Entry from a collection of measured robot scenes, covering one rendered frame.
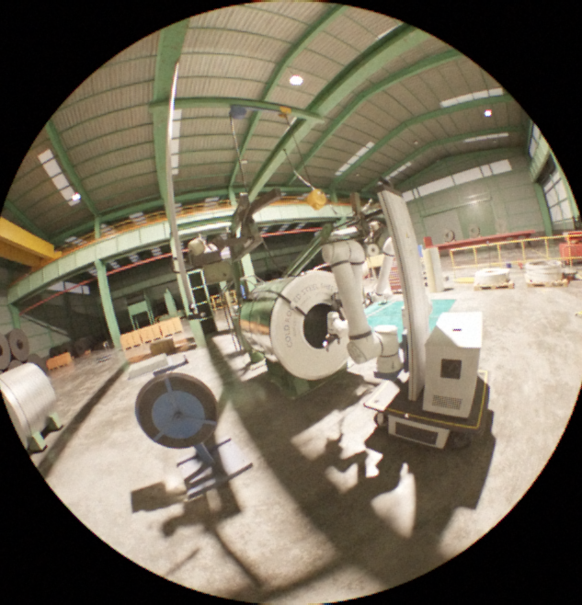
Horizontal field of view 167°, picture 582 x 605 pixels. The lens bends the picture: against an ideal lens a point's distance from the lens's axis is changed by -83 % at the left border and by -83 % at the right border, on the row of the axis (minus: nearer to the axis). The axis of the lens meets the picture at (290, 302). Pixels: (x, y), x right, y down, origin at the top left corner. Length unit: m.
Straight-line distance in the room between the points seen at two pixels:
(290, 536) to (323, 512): 0.26
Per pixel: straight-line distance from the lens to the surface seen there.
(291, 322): 1.94
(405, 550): 1.38
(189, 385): 1.51
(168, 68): 2.62
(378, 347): 1.21
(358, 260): 1.26
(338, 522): 1.43
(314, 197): 2.20
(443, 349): 1.19
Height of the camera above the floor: 1.36
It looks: 7 degrees down
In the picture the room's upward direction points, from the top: 14 degrees counter-clockwise
